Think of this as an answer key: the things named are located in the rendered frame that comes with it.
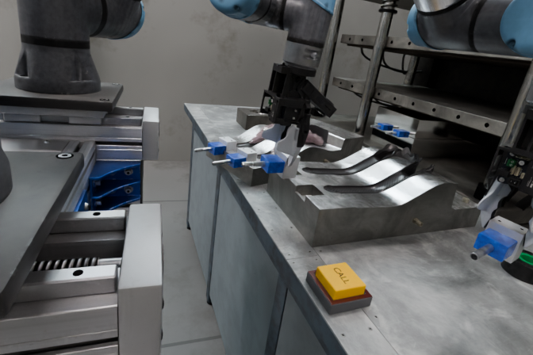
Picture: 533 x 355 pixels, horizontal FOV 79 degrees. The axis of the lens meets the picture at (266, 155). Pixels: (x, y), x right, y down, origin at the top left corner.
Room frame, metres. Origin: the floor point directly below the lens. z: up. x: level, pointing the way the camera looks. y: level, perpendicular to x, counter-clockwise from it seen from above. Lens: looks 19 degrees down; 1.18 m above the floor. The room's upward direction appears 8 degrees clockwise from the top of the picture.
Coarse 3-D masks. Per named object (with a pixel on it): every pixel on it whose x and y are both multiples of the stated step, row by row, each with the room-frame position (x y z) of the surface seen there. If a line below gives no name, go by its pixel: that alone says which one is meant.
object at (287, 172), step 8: (280, 152) 0.70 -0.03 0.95; (264, 160) 0.68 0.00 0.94; (272, 160) 0.67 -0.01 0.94; (280, 160) 0.68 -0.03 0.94; (296, 160) 0.68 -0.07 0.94; (264, 168) 0.67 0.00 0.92; (272, 168) 0.66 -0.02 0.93; (280, 168) 0.67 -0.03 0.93; (288, 168) 0.68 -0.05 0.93; (296, 168) 0.69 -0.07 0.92; (280, 176) 0.68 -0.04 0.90; (288, 176) 0.68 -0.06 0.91
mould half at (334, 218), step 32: (352, 160) 0.88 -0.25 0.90; (384, 160) 0.84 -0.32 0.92; (288, 192) 0.70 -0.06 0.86; (384, 192) 0.71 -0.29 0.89; (416, 192) 0.69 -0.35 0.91; (448, 192) 0.71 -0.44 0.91; (320, 224) 0.58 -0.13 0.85; (352, 224) 0.61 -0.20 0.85; (384, 224) 0.64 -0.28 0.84; (448, 224) 0.73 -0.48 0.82
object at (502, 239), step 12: (492, 228) 0.49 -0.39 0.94; (504, 228) 0.47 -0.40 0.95; (516, 228) 0.47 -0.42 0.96; (480, 240) 0.46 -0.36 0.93; (492, 240) 0.45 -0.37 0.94; (504, 240) 0.45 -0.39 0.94; (516, 240) 0.46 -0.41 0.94; (480, 252) 0.42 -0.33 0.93; (492, 252) 0.45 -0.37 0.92; (504, 252) 0.43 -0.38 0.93; (516, 252) 0.46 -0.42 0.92
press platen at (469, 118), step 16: (336, 80) 2.03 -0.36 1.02; (352, 80) 1.98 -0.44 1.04; (384, 96) 1.63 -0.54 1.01; (400, 96) 1.54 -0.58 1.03; (416, 96) 1.57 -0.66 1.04; (432, 96) 1.69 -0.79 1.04; (448, 96) 1.83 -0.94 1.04; (464, 96) 1.99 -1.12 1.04; (432, 112) 1.36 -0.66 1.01; (448, 112) 1.29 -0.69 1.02; (464, 112) 1.23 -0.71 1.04; (480, 112) 1.29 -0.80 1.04; (496, 112) 1.37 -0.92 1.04; (480, 128) 1.16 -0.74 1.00; (496, 128) 1.11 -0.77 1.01
